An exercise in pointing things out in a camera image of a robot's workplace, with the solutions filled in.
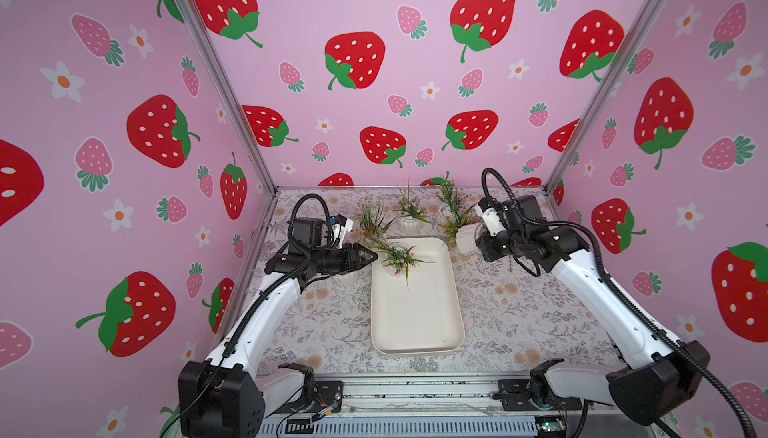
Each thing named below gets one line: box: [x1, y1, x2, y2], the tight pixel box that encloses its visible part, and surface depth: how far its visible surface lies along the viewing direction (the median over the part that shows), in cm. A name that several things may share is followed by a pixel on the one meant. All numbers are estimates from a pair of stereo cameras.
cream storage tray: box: [371, 237, 465, 356], surface depth 90 cm
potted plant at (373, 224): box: [357, 204, 400, 248], surface depth 97 cm
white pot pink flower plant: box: [381, 242, 436, 290], surface depth 87 cm
